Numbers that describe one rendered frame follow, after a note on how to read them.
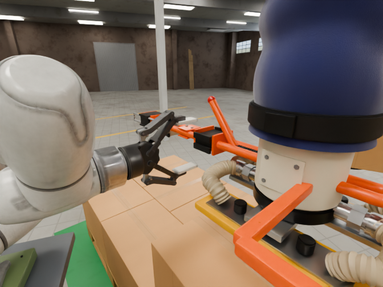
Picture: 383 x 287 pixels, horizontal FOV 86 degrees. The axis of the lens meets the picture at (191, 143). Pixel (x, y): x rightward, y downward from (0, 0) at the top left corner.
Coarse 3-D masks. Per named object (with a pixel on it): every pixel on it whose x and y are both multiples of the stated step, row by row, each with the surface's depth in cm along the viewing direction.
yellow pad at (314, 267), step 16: (208, 208) 48; (224, 208) 47; (240, 208) 45; (224, 224) 44; (240, 224) 43; (272, 240) 39; (288, 240) 39; (304, 240) 35; (288, 256) 35; (304, 256) 35; (320, 256) 35; (304, 272) 33; (320, 272) 33
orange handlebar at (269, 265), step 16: (176, 128) 70; (192, 128) 68; (224, 144) 55; (240, 144) 56; (352, 176) 38; (288, 192) 33; (304, 192) 34; (352, 192) 35; (368, 192) 33; (272, 208) 29; (288, 208) 30; (256, 224) 26; (272, 224) 28; (240, 240) 24; (256, 240) 26; (240, 256) 24; (256, 256) 22; (272, 256) 22; (272, 272) 21; (288, 272) 20
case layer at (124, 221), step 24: (168, 168) 203; (120, 192) 163; (144, 192) 163; (168, 192) 163; (192, 192) 163; (240, 192) 163; (96, 216) 138; (120, 216) 137; (144, 216) 137; (168, 216) 137; (192, 216) 137; (96, 240) 163; (120, 240) 118; (144, 240) 118; (120, 264) 112; (144, 264) 103
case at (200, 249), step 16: (192, 224) 73; (208, 224) 73; (160, 240) 66; (176, 240) 66; (192, 240) 66; (208, 240) 66; (224, 240) 66; (160, 256) 61; (176, 256) 60; (192, 256) 60; (208, 256) 60; (224, 256) 60; (160, 272) 64; (176, 272) 56; (192, 272) 56; (208, 272) 56; (224, 272) 56; (240, 272) 56; (256, 272) 56
